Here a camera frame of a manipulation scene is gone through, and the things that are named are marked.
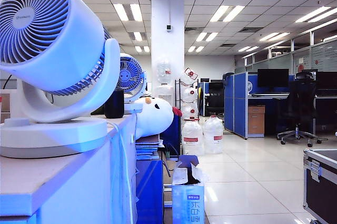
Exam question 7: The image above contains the white water dispenser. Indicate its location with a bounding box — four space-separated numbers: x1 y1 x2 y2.
155 84 175 106

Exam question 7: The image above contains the clear water jug red label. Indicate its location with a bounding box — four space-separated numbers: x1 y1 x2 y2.
182 119 205 157
180 67 199 86
182 104 199 120
155 55 174 86
183 87 199 104
203 115 225 155

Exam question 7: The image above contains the white snowman plush pillow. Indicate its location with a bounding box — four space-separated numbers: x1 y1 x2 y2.
133 97 183 140

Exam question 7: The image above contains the dark blue desk panel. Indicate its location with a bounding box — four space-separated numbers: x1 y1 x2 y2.
160 115 183 157

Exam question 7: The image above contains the small white desk fan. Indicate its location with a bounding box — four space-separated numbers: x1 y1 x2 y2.
115 53 147 115

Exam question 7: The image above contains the black padded office chair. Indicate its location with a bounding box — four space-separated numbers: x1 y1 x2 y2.
205 82 225 117

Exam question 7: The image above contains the stack of notebooks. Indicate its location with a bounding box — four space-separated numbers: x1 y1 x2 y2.
135 134 166 161

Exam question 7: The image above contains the black cylindrical cup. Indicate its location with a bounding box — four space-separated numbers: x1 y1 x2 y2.
104 89 125 119

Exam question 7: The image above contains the blue cubicle partition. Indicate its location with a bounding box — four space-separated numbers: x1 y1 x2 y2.
223 72 249 140

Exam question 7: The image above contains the white plastic bag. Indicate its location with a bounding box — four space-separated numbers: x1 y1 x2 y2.
173 165 211 186

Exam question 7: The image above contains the blue cubicle panel behind monitor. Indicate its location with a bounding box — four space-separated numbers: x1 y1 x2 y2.
247 74 296 95

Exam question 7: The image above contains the white office desk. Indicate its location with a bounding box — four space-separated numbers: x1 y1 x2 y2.
249 92 291 100
313 95 337 130

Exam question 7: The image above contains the blue metal cabinet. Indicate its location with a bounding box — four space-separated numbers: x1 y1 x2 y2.
136 159 164 224

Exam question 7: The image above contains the black computer monitor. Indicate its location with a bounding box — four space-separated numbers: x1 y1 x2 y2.
257 68 290 93
315 71 337 96

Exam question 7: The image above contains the large white desk fan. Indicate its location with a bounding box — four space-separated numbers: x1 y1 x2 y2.
0 0 121 159

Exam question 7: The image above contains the blue printed cardboard box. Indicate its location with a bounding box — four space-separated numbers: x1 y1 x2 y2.
171 155 206 224

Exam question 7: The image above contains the black mesh office chair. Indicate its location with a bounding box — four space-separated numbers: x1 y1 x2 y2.
273 72 329 148

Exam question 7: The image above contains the beige shelf unit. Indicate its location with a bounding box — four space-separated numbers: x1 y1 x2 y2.
0 89 18 124

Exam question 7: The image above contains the black aluminium flight case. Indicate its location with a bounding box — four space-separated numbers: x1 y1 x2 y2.
302 148 337 224

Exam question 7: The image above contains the metal wire jug rack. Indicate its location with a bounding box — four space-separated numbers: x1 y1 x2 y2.
174 78 201 157

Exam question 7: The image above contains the white power cable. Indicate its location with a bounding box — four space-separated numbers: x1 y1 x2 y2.
105 114 138 224

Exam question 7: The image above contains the wooden drawer pedestal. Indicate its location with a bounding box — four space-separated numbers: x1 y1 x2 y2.
247 105 266 138

